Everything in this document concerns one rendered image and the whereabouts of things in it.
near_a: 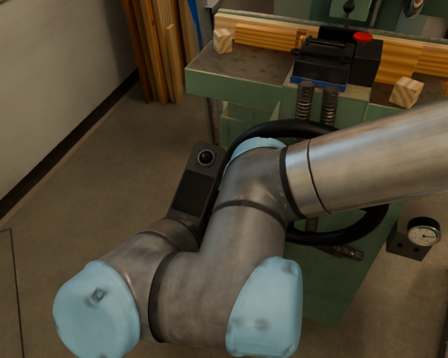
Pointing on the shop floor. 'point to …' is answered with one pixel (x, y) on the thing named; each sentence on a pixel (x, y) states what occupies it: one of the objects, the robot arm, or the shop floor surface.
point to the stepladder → (205, 33)
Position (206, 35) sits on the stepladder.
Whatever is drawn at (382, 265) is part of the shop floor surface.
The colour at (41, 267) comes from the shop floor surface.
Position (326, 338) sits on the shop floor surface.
